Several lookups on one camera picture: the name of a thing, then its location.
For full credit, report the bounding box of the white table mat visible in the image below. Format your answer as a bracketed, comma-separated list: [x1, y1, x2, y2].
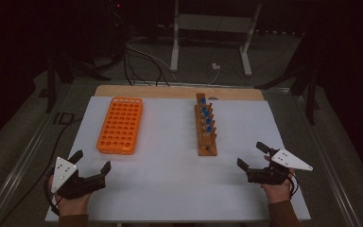
[44, 96, 312, 223]

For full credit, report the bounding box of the white metal stand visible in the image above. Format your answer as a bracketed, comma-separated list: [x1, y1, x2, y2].
[169, 0, 263, 78]

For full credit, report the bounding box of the wooden test tube rack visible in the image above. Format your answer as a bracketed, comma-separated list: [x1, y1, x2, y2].
[195, 93, 218, 157]

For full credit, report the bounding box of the bundle of black floor cables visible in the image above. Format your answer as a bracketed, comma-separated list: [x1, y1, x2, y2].
[123, 42, 171, 88]

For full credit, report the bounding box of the white cable with plug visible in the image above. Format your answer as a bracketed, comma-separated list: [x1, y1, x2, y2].
[206, 61, 222, 85]

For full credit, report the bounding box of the orange plastic test tube rack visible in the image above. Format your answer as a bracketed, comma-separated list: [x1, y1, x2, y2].
[95, 96, 144, 156]

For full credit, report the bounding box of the black tripod stand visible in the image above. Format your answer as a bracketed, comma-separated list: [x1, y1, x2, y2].
[45, 51, 112, 114]
[254, 31, 321, 126]

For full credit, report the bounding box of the metal floor rail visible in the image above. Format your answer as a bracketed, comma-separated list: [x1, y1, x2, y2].
[294, 93, 362, 227]
[0, 83, 75, 227]

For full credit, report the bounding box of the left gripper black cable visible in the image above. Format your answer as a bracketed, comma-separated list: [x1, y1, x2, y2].
[43, 176, 61, 218]

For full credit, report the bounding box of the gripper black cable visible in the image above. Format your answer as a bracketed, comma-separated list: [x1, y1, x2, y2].
[43, 176, 61, 218]
[285, 171, 300, 200]

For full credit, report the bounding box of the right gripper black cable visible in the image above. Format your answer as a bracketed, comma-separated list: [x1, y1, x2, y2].
[285, 171, 300, 200]

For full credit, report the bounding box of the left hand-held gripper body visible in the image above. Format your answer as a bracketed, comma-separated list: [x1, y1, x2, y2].
[50, 156, 107, 201]

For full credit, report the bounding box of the black floor cable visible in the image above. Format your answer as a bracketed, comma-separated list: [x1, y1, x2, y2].
[0, 117, 83, 227]

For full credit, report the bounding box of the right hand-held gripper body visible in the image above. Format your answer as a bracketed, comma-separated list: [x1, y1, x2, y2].
[247, 148, 314, 186]

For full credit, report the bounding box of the dark equipment rack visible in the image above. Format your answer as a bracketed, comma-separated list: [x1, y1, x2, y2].
[106, 0, 130, 62]

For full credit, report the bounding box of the person's right hand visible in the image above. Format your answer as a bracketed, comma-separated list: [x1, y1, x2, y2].
[260, 170, 297, 205]

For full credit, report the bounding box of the person's left hand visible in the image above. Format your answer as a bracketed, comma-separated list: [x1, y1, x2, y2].
[46, 175, 93, 218]

